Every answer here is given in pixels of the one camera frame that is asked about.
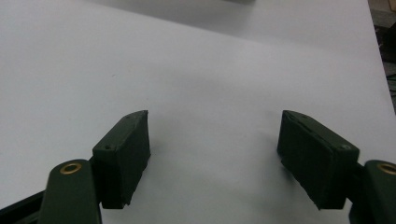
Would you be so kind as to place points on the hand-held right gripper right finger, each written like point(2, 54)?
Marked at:
point(317, 161)

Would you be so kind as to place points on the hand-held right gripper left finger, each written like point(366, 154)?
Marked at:
point(123, 161)

